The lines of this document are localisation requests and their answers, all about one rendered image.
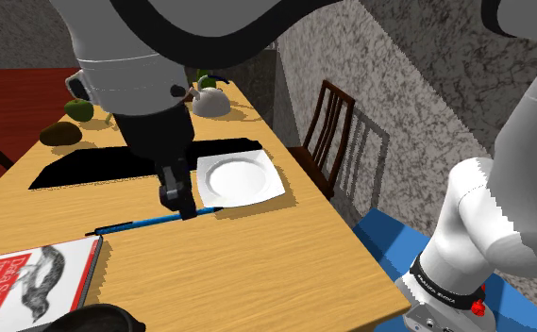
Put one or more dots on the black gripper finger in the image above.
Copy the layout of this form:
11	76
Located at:
187	197
169	184

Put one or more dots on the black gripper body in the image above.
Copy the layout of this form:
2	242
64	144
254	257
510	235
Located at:
155	133

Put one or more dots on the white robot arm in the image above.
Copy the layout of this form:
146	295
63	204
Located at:
125	55

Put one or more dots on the blue pen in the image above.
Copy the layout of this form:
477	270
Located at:
153	222

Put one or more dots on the white square plate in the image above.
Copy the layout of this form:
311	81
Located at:
238	179

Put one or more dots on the white kettle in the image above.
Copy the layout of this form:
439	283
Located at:
211	103

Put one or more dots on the green round object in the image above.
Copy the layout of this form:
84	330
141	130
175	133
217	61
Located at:
205	82

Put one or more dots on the green apple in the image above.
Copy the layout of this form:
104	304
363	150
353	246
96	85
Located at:
79	110

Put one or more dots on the light wooden table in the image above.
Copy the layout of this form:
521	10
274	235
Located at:
249	262

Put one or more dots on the brown kiwi fruit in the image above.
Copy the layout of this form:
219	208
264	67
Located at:
61	134

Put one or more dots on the black bowl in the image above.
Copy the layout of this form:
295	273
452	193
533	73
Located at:
98	319

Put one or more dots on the brown wooden chair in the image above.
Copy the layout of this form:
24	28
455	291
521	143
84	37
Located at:
328	138

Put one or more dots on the red and white book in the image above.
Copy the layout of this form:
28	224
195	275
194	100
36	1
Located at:
28	280

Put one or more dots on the blue robot stand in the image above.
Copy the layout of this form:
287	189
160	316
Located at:
387	239

